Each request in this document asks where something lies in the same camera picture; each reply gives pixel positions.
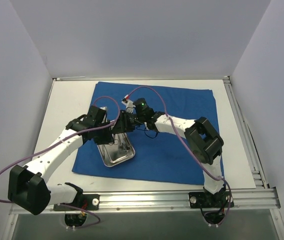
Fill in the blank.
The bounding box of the steel instrument tray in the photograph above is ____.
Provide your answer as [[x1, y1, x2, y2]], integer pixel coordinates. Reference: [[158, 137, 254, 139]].
[[97, 133, 136, 168]]

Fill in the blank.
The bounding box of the blue surgical cloth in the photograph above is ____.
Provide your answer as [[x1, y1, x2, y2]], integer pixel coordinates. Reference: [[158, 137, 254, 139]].
[[72, 82, 219, 185]]

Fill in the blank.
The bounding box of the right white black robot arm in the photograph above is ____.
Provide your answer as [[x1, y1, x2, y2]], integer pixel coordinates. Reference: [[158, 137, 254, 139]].
[[111, 110, 224, 207]]

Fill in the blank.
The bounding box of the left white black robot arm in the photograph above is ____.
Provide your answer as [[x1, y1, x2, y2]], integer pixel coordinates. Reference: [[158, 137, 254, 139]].
[[8, 105, 111, 215]]

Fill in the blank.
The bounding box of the steel clamp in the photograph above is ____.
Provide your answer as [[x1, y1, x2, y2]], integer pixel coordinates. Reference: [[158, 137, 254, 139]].
[[118, 138, 132, 152]]

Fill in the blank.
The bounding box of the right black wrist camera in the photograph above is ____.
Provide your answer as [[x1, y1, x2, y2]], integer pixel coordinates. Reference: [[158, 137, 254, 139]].
[[121, 95, 155, 117]]

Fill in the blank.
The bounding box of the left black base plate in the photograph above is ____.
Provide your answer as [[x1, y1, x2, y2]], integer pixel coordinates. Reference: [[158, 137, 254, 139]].
[[53, 193, 100, 211]]

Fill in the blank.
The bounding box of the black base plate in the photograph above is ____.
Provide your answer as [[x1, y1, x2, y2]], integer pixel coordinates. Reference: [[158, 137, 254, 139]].
[[188, 190, 230, 209], [53, 193, 100, 211]]

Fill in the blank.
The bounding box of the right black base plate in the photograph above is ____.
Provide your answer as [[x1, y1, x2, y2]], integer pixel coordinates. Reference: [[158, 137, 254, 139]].
[[188, 190, 230, 209]]

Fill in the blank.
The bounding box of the aluminium right side rail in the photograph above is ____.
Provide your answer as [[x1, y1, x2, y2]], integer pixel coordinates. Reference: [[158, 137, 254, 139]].
[[223, 76, 270, 189]]

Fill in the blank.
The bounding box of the aluminium rail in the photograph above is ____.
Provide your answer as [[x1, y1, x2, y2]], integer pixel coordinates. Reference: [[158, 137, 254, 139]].
[[223, 76, 270, 189], [8, 187, 282, 216]]

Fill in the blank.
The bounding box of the aluminium front rail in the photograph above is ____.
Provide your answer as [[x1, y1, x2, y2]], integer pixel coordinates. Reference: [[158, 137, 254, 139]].
[[8, 187, 282, 216]]

